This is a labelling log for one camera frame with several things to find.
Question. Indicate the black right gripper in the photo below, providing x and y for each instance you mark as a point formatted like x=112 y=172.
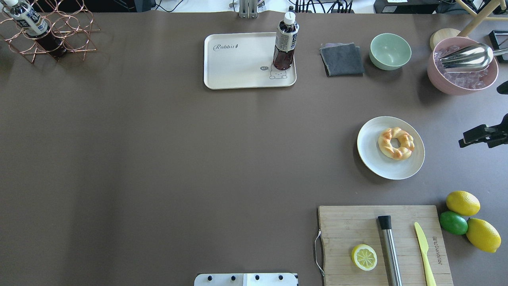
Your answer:
x=482 y=134

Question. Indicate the twisted glazed donut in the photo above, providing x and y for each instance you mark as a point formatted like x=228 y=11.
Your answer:
x=406 y=141

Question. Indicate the dark tea bottle on tray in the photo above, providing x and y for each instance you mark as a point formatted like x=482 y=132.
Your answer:
x=285 y=41

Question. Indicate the cream rabbit tray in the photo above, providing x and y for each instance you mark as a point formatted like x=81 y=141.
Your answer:
x=243 y=60

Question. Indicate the pink ice bowl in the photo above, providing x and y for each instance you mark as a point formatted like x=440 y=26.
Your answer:
x=458 y=83

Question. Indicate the upper whole lemon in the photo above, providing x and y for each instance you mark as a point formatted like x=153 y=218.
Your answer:
x=463 y=203

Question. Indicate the whole lemon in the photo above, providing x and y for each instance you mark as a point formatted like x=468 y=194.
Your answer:
x=463 y=203
x=483 y=235

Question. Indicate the steel ice scoop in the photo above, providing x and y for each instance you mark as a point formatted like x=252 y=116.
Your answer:
x=473 y=58

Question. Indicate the green lime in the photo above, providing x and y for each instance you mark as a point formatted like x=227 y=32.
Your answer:
x=454 y=223

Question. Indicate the lower whole lemon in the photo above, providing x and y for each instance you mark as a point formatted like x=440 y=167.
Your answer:
x=483 y=235

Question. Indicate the round wooden stand base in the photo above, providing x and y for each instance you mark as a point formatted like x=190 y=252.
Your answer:
x=442 y=34

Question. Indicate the white round plate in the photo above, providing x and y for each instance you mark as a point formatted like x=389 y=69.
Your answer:
x=376 y=161

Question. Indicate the mint green bowl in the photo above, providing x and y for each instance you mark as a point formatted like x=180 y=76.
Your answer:
x=389 y=51

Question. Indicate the steel muddler bar tool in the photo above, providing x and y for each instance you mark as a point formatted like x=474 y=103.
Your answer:
x=388 y=243

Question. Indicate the yellow plastic knife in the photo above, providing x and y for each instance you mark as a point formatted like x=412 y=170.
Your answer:
x=424 y=247

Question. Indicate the grey folded cloth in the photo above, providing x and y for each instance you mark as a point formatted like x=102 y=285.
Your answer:
x=342 y=59

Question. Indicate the bamboo cutting board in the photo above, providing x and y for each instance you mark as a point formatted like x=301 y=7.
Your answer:
x=343 y=227

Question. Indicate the lemon half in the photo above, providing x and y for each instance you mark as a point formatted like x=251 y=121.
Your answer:
x=364 y=257

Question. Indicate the tea bottle in rack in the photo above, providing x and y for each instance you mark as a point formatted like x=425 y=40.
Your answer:
x=36 y=27

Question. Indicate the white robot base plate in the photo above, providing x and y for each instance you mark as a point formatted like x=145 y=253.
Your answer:
x=247 y=279

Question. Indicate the copper wire bottle rack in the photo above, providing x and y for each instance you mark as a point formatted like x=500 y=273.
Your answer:
x=71 y=21

